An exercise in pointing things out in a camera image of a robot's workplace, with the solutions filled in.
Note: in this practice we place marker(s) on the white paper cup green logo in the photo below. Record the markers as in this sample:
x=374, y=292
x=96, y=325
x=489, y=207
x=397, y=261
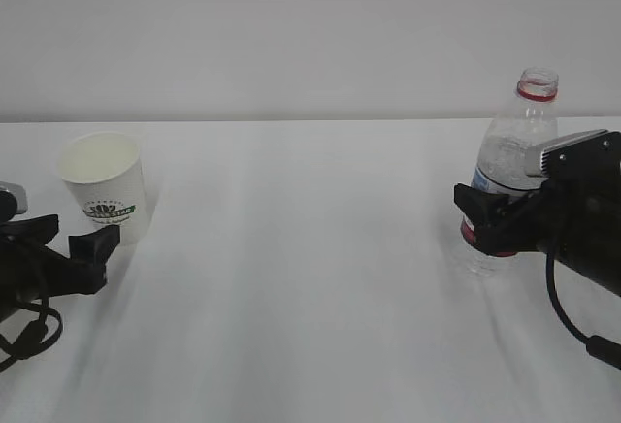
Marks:
x=104, y=173

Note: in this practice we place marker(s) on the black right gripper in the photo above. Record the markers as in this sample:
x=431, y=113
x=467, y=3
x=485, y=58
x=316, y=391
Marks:
x=583, y=214

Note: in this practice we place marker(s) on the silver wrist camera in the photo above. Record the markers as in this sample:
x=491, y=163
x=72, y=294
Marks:
x=578, y=155
x=13, y=201

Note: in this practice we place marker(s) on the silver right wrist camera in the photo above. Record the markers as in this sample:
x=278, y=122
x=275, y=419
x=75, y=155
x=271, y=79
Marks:
x=578, y=155

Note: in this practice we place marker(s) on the clear water bottle red label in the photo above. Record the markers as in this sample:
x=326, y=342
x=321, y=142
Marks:
x=528, y=119

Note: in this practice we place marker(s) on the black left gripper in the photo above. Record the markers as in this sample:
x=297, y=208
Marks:
x=29, y=268

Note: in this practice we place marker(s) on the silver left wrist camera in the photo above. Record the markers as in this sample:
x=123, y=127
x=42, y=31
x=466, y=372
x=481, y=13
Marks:
x=13, y=201

